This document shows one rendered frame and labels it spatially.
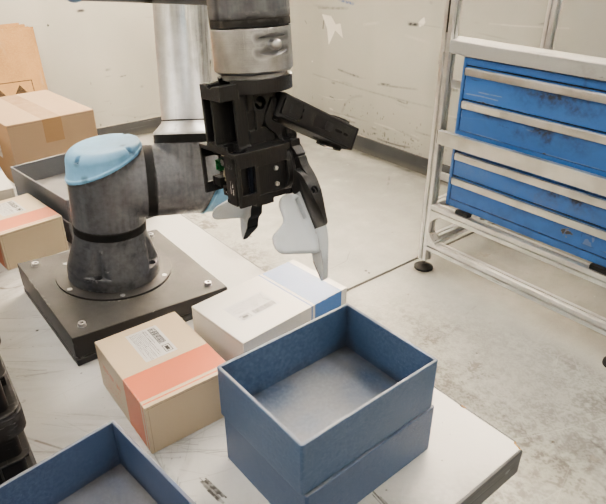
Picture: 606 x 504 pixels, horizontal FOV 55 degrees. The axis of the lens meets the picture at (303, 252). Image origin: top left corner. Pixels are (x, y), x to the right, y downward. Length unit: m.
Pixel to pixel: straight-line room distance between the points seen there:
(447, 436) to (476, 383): 1.19
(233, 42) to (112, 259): 0.52
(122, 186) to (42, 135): 0.70
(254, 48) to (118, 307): 0.54
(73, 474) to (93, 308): 0.31
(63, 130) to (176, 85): 0.71
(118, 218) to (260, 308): 0.27
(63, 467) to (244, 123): 0.42
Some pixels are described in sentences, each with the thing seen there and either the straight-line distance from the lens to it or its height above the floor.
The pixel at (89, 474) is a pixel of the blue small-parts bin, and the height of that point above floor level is 0.72.
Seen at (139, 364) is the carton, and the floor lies 0.77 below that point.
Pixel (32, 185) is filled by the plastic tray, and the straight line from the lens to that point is 1.38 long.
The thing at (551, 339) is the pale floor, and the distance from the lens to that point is 2.26.
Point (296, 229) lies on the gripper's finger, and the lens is 0.57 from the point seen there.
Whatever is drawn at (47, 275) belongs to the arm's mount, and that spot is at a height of 0.76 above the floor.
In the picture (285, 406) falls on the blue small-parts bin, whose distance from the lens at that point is 0.71.
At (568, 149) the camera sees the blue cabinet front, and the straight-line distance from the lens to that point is 2.05.
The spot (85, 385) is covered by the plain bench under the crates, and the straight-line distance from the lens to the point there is 0.90.
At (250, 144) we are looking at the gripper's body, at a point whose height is 1.08.
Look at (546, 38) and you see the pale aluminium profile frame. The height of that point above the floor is 0.87.
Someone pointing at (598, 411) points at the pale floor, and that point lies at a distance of 2.02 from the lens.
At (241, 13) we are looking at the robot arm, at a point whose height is 1.20.
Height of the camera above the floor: 1.26
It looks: 29 degrees down
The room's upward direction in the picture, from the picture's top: straight up
